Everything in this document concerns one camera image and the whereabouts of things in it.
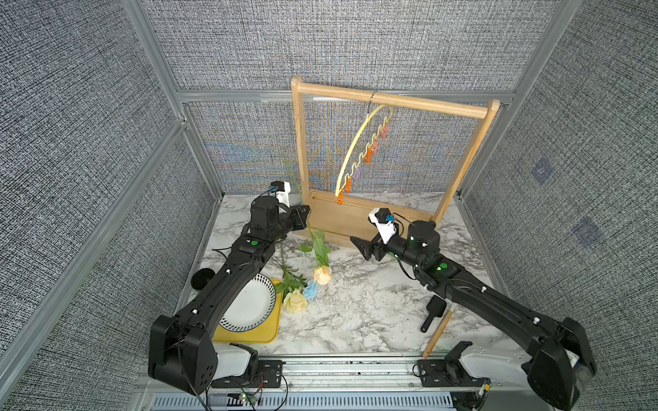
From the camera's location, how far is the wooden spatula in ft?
2.59

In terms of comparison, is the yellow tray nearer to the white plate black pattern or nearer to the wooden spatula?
the white plate black pattern

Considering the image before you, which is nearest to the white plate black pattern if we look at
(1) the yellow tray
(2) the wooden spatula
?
(1) the yellow tray
